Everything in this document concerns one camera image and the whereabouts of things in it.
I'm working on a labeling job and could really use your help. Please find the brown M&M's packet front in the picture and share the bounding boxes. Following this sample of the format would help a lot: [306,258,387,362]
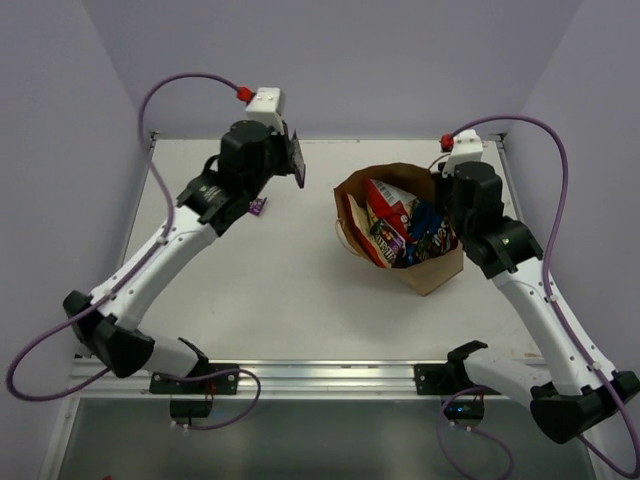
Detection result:
[370,219,405,268]

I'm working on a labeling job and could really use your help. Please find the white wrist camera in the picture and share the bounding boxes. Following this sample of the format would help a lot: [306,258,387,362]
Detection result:
[245,87,285,134]
[439,129,484,177]

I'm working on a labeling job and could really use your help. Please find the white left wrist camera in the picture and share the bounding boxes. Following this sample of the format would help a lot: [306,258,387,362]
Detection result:
[245,87,285,134]

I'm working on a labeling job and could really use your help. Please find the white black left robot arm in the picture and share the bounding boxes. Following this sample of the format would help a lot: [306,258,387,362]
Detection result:
[63,120,305,393]

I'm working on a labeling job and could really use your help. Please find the brown m&m's packet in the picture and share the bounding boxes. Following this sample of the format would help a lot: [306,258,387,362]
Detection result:
[370,219,405,268]
[289,131,306,189]
[248,197,267,216]

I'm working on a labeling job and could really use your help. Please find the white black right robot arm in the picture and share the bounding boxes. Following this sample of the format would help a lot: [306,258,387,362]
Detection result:
[434,161,639,444]

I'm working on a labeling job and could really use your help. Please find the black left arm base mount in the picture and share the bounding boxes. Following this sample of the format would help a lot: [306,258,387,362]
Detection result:
[149,363,239,425]

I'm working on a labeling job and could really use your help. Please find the red snack bag with barcode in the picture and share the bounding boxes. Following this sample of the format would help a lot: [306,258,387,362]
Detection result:
[363,177,417,225]

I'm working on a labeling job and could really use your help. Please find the aluminium front rail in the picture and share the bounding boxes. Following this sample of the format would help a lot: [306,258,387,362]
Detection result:
[63,358,531,400]

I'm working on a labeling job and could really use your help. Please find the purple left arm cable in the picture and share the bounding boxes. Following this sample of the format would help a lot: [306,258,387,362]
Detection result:
[5,73,249,400]

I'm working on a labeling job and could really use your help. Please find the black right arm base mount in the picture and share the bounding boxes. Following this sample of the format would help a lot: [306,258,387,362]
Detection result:
[413,340,488,427]

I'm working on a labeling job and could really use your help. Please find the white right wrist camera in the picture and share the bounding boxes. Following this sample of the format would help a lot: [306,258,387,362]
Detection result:
[439,129,484,177]

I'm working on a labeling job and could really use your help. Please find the blue snack packet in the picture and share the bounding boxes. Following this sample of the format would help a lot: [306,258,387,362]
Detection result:
[405,200,446,265]

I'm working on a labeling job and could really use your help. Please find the brown paper bag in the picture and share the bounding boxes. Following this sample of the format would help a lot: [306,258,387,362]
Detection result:
[333,162,463,296]

